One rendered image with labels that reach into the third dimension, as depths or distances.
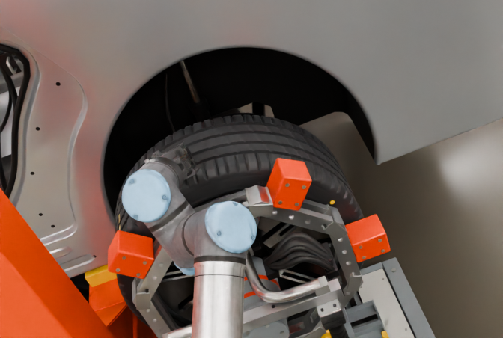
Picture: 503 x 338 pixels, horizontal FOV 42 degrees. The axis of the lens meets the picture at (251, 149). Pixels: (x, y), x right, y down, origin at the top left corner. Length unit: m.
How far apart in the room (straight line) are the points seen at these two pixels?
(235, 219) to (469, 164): 2.05
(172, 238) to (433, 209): 1.81
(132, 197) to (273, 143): 0.50
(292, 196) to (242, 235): 0.38
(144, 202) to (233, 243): 0.20
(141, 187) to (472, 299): 1.64
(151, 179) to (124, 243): 0.37
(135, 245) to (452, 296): 1.40
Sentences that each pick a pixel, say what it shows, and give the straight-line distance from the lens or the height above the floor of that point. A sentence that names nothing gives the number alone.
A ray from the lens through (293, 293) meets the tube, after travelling 1.42.
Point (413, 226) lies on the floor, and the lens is 2.84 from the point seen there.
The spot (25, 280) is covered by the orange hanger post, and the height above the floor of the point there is 1.25.
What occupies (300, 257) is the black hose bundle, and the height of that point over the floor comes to 1.04.
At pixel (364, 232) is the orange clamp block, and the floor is 0.88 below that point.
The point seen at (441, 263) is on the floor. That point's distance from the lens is 2.70.
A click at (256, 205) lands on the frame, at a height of 1.12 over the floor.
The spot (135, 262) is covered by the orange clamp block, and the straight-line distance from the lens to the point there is 1.55.
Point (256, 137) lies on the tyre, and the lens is 1.60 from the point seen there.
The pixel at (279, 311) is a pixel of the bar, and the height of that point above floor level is 0.98.
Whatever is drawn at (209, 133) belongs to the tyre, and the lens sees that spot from 1.62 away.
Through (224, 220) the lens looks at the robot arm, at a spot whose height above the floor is 1.36.
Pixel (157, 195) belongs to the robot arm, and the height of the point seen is 1.36.
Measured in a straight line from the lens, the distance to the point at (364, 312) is 2.42.
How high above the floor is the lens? 2.09
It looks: 37 degrees down
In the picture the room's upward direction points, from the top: 23 degrees counter-clockwise
